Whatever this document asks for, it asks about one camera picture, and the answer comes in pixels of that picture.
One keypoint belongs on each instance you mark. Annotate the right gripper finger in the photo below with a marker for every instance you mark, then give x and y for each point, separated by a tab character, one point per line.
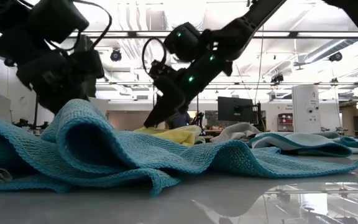
169	99

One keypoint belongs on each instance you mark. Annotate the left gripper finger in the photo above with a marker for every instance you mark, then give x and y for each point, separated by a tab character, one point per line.
57	102

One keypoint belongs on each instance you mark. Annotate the yellow microfiber towel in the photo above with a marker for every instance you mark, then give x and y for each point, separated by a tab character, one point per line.
179	135

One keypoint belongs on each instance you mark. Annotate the grey microfiber towel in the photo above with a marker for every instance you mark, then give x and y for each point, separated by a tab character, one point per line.
235	132

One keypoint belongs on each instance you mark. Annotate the light blue microfiber towel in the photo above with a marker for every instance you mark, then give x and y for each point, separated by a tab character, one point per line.
291	140

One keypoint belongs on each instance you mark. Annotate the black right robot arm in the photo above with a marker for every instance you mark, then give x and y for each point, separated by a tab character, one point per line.
244	25

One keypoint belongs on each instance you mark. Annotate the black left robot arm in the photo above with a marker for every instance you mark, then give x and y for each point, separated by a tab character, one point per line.
54	18

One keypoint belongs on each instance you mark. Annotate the teal microfiber towel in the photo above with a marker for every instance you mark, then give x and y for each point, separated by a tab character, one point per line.
135	155

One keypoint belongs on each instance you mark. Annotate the black table stand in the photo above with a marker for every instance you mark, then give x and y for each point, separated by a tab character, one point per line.
36	109

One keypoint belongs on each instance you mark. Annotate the person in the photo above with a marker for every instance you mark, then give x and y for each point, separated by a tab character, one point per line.
180	122

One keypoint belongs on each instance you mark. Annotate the black ceiling spotlight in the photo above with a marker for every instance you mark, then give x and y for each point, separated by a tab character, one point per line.
277	78
9	62
116	55
336	56

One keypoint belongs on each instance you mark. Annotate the black computer monitor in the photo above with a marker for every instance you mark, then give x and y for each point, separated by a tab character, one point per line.
235	109

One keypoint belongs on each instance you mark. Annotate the brown partition panel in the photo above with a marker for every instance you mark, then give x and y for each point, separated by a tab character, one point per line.
126	119

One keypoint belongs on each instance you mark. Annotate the red storage shelf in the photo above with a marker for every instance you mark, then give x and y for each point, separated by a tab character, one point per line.
285	123

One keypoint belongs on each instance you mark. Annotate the white pillar cabinet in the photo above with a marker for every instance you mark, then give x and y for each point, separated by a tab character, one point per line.
303	109

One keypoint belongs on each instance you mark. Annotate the long LED light bar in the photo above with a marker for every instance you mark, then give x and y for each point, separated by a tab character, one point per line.
322	34

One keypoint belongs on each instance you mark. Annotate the light wooden cabinet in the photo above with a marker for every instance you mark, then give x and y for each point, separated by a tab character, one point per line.
350	121

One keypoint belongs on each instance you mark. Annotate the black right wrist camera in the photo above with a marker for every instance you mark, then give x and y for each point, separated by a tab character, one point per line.
162	70

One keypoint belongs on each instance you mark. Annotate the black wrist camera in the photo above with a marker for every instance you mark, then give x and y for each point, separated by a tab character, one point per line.
162	70
89	63

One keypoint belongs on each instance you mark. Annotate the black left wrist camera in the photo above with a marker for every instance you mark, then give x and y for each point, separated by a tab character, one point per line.
89	63

